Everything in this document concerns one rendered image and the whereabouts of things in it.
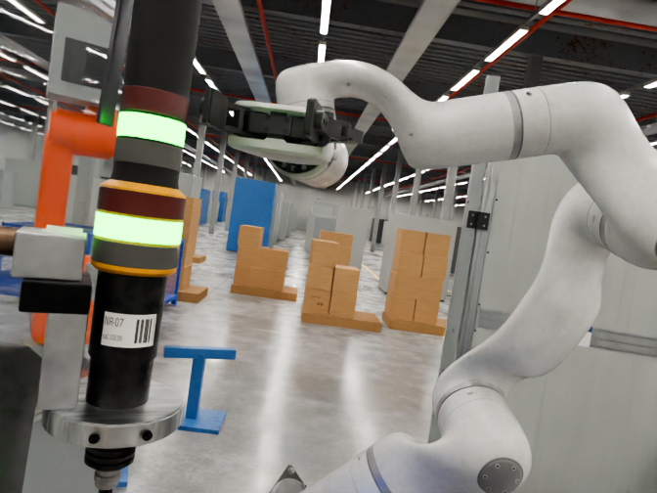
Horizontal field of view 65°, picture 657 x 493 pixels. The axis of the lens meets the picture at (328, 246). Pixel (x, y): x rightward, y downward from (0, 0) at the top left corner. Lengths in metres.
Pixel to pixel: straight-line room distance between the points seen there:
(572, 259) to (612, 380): 1.44
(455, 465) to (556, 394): 1.41
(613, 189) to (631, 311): 1.50
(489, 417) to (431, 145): 0.41
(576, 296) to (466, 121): 0.30
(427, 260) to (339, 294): 1.56
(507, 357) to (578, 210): 0.24
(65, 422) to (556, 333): 0.67
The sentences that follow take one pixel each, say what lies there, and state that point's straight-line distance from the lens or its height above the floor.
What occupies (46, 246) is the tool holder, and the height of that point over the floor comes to 1.54.
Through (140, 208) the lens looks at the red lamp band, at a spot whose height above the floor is 1.56.
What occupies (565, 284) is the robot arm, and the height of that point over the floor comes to 1.53.
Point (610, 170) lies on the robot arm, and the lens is 0.75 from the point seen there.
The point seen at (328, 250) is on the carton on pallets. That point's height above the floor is 1.10.
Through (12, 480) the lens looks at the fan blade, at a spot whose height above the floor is 1.37.
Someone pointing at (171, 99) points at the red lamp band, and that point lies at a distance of 0.28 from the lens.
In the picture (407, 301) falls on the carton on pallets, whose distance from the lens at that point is 8.42.
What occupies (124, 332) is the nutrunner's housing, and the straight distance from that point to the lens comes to 0.28.
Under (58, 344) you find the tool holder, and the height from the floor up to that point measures 1.49.
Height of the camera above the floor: 1.57
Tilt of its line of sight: 3 degrees down
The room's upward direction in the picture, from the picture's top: 8 degrees clockwise
